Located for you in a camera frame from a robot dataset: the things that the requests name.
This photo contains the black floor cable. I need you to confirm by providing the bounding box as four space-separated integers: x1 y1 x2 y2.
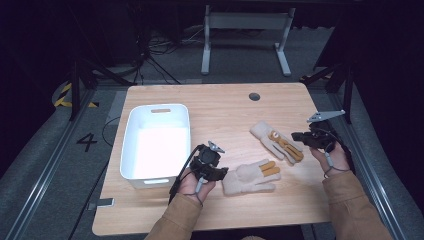
67 115 122 240

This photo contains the grey metal table bracket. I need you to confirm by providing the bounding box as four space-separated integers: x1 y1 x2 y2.
86 197 116 212

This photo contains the beige glove with bear face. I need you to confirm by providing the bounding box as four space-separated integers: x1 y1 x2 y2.
249 120 305 167

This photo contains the yellow black floor tape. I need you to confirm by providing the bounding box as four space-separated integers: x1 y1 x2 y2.
53 82 100 109

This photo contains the black metal stand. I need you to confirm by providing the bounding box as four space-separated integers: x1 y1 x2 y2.
299 61 355 125
68 58 136 122

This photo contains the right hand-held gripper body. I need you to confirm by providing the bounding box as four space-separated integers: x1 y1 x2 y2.
301 109 346 151

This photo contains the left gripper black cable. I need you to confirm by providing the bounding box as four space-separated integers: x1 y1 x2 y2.
167 143 205 208

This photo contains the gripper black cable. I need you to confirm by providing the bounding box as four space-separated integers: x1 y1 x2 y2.
167 143 205 208
320 127 357 179

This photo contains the aluminium floor rail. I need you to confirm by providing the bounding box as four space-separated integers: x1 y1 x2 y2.
328 93 409 240
3 88 98 240

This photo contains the white plastic basket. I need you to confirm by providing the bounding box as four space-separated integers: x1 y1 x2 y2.
119 103 192 190

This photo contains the person's right hand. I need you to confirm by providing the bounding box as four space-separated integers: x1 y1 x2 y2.
309 142 352 182

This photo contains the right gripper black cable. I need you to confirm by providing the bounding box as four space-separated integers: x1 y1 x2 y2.
320 127 357 179

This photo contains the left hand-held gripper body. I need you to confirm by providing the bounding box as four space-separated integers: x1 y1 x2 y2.
189 140 226 182

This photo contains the grey metal desk frame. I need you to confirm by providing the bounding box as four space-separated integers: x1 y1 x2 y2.
200 4 297 77

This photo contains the beige glove with tan fingers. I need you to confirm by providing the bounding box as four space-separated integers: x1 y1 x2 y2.
221 158 282 197

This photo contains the bundle of floor cables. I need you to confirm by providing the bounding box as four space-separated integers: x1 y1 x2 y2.
133 26 206 86

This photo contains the person's left hand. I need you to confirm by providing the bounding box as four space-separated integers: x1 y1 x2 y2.
176 167 217 205

